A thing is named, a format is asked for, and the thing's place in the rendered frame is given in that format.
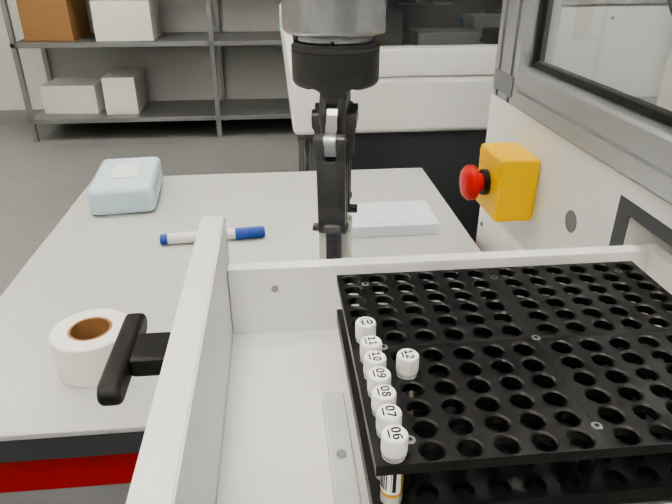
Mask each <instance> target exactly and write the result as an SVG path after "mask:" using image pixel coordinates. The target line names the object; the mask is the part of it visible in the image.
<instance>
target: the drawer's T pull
mask: <svg viewBox="0 0 672 504"><path fill-rule="evenodd" d="M146 332H147V317H146V315H145V314H144V313H130V314H127V315H126V316H125V318H124V321H123V323H122V326H121V328H120V331H119V333H118V336H117V338H116V341H115V343H114V346H113V348H112V351H111V353H110V356H109V358H108V361H107V363H106V366H105V368H104V371H103V373H102V376H101V378H100V381H99V383H98V386H97V401H98V403H99V404H100V405H102V406H114V405H119V404H121V403H122V402H123V401H124V399H125V396H126V393H127V389H128V386H129V383H130V380H131V377H132V376H135V377H141V376H157V375H160V372H161V368H162V364H163V361H164V357H165V353H166V349H167V345H168V342H169V338H170V334H171V332H159V333H146Z"/></svg>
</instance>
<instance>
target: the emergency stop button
mask: <svg viewBox="0 0 672 504"><path fill-rule="evenodd" d="M459 187H460V192H461V195H462V196H463V197H464V198H465V199H466V200H474V199H476V198H477V197H478V194H479V191H482V190H483V188H484V176H483V174H482V173H479V171H478V168H477V167H476V166H475V165H473V164H472V165H466V166H465V167H464V168H463V169H462V170H461V173H460V178H459Z"/></svg>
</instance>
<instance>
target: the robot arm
mask: <svg viewBox="0 0 672 504"><path fill-rule="evenodd" d="M386 1H388V0H281V17H282V28H283V30H284V31H285V32H286V33H288V34H291V35H295V36H298V38H297V39H295V40H294V41H293V43H292V44H291V58H292V79H293V82H294V83H295V84H296V85H297V86H299V87H301V88H304V89H308V90H310V89H314V90H316V91H318V92H319V93H320V99H319V102H315V109H312V114H311V121H312V129H313V130H314V138H313V144H314V145H315V157H316V175H317V202H318V223H314V224H313V231H318V232H319V259H340V258H352V214H351V213H357V204H350V200H351V197H352V192H351V161H352V158H353V154H354V147H355V137H356V127H357V121H358V103H353V101H350V99H351V91H350V90H363V89H367V88H370V87H372V86H374V85H375V84H376V83H377V82H378V80H379V59H380V44H379V43H378V41H377V40H376V39H374V38H373V36H375V35H379V34H383V33H385V30H387V23H386V8H388V2H386Z"/></svg>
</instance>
